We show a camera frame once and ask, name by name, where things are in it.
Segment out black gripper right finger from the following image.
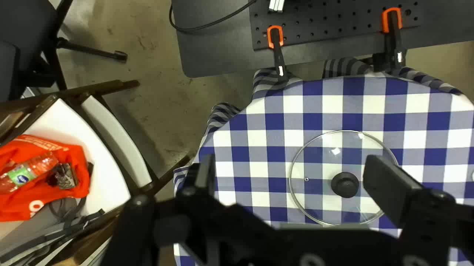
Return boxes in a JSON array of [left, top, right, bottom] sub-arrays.
[[363, 155, 455, 236]]

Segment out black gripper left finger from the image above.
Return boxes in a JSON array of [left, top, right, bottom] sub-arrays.
[[176, 155, 226, 232]]

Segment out glass pot lid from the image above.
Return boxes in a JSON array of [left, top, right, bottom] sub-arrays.
[[287, 130, 398, 226]]

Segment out blue white checkered tablecloth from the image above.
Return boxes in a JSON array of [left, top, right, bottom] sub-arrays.
[[195, 59, 474, 235]]

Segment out orange plastic bag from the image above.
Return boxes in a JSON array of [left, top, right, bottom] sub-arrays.
[[0, 134, 92, 222]]

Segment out orange black spring clamp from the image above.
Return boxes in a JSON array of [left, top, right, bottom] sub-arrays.
[[266, 25, 286, 78]]

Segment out black perforated breadboard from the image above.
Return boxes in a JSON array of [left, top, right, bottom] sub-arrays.
[[247, 0, 474, 52]]

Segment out black office chair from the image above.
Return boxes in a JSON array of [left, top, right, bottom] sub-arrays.
[[0, 0, 127, 102]]

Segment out black cable on floor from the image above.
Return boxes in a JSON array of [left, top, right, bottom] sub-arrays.
[[167, 0, 258, 35]]

